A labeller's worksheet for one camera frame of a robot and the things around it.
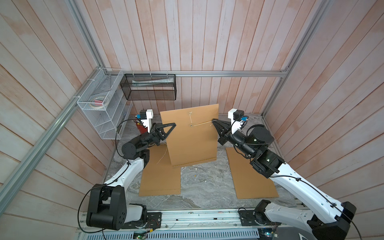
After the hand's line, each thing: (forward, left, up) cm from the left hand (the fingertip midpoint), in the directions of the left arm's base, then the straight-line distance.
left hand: (176, 127), depth 61 cm
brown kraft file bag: (-5, +12, -42) cm, 44 cm away
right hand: (+3, -15, +2) cm, 16 cm away
